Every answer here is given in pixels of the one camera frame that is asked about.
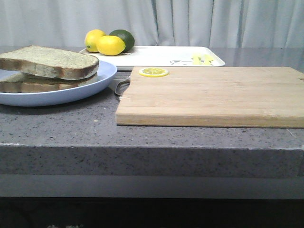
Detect light blue round plate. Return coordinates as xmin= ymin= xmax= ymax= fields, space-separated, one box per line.
xmin=0 ymin=61 xmax=117 ymax=107

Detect bread slice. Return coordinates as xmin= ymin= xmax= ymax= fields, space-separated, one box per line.
xmin=0 ymin=72 xmax=99 ymax=93
xmin=0 ymin=45 xmax=99 ymax=80

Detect white bear-print tray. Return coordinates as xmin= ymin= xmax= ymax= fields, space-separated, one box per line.
xmin=80 ymin=46 xmax=226 ymax=71

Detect lemon slice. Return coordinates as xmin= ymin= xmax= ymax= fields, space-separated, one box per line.
xmin=139 ymin=67 xmax=169 ymax=77

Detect green lime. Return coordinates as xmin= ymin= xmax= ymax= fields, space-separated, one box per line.
xmin=109 ymin=29 xmax=135 ymax=53

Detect yellow lemon front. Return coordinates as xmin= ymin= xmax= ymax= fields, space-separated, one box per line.
xmin=96 ymin=35 xmax=125 ymax=56

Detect yellow lemon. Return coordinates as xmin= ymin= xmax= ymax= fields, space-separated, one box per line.
xmin=96 ymin=35 xmax=125 ymax=56
xmin=85 ymin=29 xmax=106 ymax=52

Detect wooden cutting board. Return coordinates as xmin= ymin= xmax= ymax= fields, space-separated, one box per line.
xmin=115 ymin=66 xmax=304 ymax=128

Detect yellow lemon rear left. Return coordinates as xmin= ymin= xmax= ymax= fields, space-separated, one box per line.
xmin=85 ymin=29 xmax=106 ymax=52

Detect grey curtain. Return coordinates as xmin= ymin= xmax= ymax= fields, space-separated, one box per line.
xmin=0 ymin=0 xmax=304 ymax=48

